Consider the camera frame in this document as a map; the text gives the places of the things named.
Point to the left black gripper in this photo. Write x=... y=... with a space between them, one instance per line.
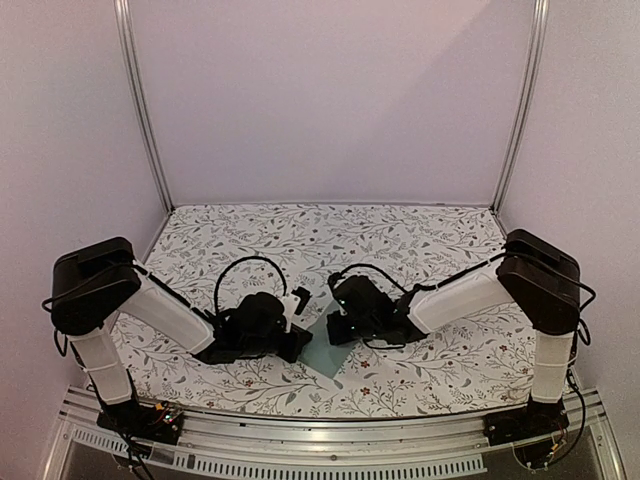
x=300 y=338

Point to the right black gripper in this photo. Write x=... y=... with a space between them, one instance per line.
x=336 y=337

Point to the teal blue envelope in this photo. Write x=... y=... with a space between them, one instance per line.
x=319 y=354

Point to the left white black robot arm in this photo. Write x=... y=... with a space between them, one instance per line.
x=96 y=283

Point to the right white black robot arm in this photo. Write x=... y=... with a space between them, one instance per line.
x=542 y=280

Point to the floral patterned table mat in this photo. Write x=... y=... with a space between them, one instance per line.
x=216 y=255

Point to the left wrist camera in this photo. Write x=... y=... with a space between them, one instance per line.
x=294 y=303

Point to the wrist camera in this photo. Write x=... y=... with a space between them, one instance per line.
x=335 y=281
x=294 y=303

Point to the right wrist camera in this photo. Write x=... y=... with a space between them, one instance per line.
x=335 y=281

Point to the front aluminium rail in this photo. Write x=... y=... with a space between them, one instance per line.
x=231 y=445

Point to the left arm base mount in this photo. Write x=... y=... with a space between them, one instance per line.
x=161 y=423

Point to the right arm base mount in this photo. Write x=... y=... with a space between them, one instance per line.
x=532 y=420

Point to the left aluminium frame post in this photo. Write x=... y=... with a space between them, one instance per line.
x=132 y=67

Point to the aluminium frame post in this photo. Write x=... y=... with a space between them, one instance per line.
x=132 y=67
x=532 y=65

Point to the right aluminium frame post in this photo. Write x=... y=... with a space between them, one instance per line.
x=532 y=65

